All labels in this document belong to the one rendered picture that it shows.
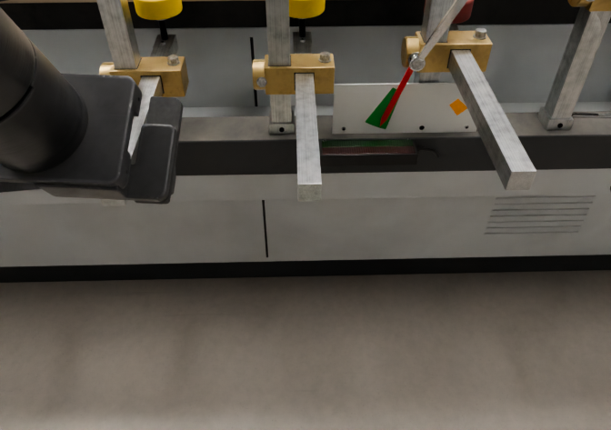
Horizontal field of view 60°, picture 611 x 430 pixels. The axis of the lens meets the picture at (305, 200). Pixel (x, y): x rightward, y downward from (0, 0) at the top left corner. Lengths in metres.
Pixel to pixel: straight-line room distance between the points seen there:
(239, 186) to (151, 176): 0.76
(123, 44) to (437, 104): 0.53
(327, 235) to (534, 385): 0.65
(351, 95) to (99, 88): 0.64
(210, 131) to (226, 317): 0.71
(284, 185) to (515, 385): 0.81
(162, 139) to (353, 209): 1.10
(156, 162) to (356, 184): 0.78
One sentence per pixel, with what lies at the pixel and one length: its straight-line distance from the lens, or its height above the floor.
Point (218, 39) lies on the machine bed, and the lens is 1.12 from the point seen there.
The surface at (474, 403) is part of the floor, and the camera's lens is 1.46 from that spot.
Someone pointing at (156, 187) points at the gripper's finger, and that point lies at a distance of 0.31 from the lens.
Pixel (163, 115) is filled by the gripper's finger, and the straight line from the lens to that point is 0.34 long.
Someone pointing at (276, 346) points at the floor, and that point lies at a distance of 1.48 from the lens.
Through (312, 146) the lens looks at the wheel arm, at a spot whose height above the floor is 0.82.
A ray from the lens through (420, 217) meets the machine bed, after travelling 1.45.
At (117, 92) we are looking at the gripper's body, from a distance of 0.32.
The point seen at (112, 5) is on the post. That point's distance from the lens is 0.89.
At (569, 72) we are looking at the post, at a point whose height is 0.81.
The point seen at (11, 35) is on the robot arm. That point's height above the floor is 1.15.
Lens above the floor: 1.25
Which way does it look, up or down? 42 degrees down
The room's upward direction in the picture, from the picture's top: straight up
